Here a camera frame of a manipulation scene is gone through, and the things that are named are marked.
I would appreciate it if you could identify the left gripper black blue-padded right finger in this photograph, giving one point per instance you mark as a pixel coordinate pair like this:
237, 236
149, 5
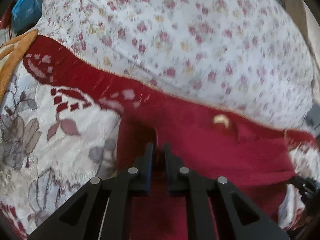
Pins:
216, 208

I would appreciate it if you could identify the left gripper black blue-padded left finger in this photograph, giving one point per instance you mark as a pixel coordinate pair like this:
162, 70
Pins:
101, 208

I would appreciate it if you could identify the red garment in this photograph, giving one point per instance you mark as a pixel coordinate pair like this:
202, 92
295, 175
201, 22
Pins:
258, 160

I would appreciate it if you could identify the white red floral fleece blanket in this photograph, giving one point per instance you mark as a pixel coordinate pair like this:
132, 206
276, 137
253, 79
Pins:
60, 120

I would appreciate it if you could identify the white floral quilt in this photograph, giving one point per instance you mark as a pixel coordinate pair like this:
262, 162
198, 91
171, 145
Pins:
246, 55

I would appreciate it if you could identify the orange checkered fleece blanket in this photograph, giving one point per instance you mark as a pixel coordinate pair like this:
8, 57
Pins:
12, 53

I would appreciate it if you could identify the blue plastic bag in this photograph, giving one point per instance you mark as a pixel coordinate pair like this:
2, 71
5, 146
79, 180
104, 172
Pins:
25, 13

